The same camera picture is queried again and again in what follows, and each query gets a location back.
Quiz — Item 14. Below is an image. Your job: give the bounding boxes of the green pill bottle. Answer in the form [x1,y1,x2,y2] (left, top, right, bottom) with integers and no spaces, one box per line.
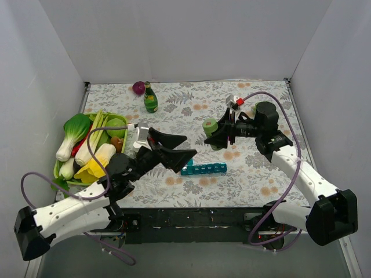
[202,118,218,137]

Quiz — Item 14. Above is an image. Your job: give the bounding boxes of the teal weekly pill organizer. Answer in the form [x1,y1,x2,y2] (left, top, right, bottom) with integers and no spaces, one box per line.
[180,159,227,176]

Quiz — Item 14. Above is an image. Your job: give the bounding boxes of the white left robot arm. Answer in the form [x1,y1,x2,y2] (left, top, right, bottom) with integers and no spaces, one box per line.
[14,125,197,261]

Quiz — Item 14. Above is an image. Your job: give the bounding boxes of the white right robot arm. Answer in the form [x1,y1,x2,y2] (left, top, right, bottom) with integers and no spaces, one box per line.
[202,99,358,246]

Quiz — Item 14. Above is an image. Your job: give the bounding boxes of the napa cabbage on table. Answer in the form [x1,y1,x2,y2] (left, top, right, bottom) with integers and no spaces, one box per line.
[252,103,258,115]

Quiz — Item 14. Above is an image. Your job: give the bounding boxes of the brown mushroom toy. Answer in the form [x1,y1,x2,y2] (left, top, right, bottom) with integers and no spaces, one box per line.
[111,136,124,153]

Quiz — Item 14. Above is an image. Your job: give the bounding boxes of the green glass bottle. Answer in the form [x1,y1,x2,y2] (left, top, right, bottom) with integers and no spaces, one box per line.
[144,81,158,113]

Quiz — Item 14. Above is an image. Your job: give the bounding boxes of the round green cabbage toy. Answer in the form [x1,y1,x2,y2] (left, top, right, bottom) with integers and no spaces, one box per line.
[104,118,128,138]

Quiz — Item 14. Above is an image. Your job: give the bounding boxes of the yellow white cabbage toy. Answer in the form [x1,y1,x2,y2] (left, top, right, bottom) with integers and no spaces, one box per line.
[74,143,116,184]

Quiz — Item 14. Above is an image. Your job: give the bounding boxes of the red onion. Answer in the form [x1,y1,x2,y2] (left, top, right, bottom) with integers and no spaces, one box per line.
[132,81,146,96]

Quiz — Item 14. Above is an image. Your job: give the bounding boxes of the green plastic basket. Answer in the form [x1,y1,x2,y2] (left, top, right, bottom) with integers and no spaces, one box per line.
[53,112,127,186]

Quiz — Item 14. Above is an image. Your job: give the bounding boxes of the red chili pepper toy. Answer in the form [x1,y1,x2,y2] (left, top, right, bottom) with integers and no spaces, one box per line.
[71,125,92,158]

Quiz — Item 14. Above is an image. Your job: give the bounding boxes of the bok choy toy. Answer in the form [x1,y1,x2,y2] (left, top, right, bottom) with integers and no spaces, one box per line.
[56,114,90,162]

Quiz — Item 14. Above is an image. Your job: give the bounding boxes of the small white green vegetable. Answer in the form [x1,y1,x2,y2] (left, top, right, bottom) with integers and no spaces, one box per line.
[59,158,75,180]

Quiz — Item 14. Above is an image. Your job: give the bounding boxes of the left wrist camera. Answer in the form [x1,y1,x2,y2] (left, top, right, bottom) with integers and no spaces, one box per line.
[133,122,151,151]

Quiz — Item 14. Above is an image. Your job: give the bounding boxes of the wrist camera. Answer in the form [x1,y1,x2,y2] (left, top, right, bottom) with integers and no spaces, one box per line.
[133,122,151,151]
[225,94,244,111]

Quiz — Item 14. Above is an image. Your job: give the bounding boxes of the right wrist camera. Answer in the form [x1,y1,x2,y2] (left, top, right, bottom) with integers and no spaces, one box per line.
[225,94,244,111]

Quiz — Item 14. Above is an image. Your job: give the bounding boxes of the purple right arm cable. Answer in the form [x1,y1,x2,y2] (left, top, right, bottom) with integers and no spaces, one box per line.
[242,92,304,251]

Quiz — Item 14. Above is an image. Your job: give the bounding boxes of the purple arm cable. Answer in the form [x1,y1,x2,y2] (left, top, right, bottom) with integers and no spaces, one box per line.
[242,92,304,251]
[20,123,137,266]

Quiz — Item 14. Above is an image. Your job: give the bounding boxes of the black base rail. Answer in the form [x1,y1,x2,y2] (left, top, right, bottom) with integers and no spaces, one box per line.
[95,207,279,246]

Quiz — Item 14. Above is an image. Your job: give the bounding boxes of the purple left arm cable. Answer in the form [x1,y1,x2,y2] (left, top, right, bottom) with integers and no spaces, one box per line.
[20,123,137,266]

